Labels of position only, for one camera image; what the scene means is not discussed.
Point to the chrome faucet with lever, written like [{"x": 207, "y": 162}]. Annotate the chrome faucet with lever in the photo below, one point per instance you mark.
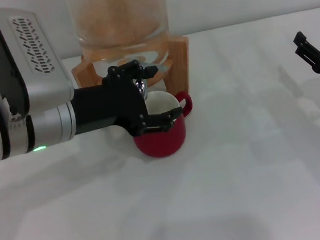
[{"x": 142, "y": 87}]

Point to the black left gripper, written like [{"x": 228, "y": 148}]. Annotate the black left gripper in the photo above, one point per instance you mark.
[{"x": 110, "y": 108}]

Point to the glass water dispenser jar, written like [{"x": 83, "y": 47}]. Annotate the glass water dispenser jar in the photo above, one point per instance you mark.
[{"x": 120, "y": 18}]

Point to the wooden dispenser stand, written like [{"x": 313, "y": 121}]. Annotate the wooden dispenser stand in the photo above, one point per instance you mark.
[{"x": 181, "y": 66}]

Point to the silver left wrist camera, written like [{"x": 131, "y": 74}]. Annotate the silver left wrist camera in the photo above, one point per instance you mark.
[{"x": 36, "y": 61}]

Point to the red ceramic cup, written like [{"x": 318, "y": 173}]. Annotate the red ceramic cup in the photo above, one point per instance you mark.
[{"x": 162, "y": 145}]

